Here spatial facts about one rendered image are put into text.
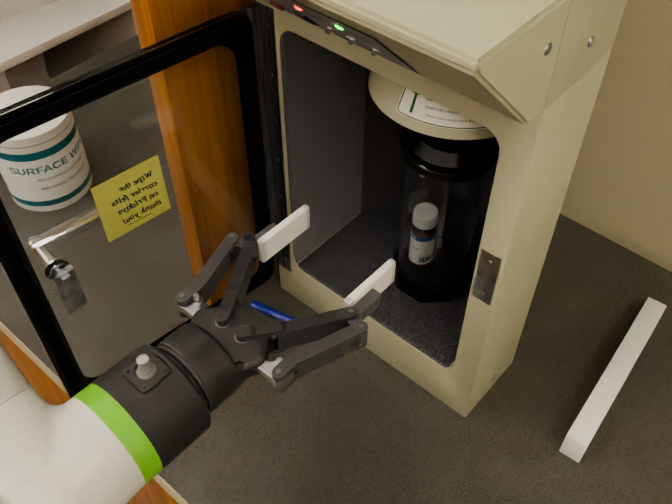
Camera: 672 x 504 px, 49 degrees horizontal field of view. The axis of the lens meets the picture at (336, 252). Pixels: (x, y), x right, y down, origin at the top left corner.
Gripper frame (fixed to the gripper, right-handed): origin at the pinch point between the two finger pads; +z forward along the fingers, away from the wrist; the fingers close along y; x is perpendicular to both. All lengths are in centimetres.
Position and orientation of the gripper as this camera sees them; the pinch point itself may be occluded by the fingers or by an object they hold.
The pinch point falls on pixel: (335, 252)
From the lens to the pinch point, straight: 73.3
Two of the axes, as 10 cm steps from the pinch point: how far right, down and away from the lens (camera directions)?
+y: -7.5, -4.9, 4.4
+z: 6.6, -5.5, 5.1
